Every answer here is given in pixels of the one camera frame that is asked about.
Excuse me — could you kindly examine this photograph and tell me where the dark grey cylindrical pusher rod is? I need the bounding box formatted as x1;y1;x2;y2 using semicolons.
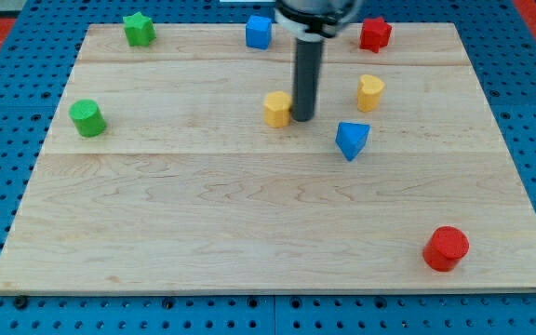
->
291;39;324;122

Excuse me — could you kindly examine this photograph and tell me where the yellow hexagon block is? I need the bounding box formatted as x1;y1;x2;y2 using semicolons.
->
263;91;292;128

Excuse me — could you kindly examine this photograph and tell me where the blue cube block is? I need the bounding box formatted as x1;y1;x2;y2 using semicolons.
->
245;15;272;50

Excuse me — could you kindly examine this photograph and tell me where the yellow heart block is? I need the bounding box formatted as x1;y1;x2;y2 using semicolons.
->
356;74;385;113

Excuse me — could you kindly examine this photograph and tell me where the red star block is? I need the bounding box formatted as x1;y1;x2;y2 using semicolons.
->
359;17;393;53

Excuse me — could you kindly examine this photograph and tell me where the blue triangle block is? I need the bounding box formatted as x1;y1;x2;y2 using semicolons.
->
335;122;371;161

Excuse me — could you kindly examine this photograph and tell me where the wooden board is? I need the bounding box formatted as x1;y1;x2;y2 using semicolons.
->
0;23;536;296

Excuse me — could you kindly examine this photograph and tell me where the green star block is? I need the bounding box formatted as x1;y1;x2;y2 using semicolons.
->
123;12;156;47

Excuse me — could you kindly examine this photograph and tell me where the green cylinder block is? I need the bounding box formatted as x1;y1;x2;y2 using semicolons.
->
69;99;107;138

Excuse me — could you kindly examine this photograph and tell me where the red cylinder block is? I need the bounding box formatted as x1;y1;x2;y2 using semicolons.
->
422;226;470;272

